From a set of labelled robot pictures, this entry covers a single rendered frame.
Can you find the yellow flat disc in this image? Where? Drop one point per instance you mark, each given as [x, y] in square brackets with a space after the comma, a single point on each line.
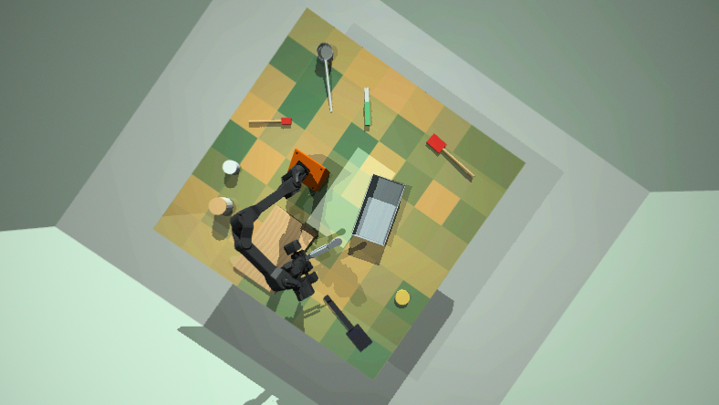
[402, 297]

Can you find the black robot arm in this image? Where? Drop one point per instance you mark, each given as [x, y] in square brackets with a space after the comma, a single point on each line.
[289, 275]

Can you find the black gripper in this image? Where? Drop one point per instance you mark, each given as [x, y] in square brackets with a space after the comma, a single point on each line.
[299, 256]

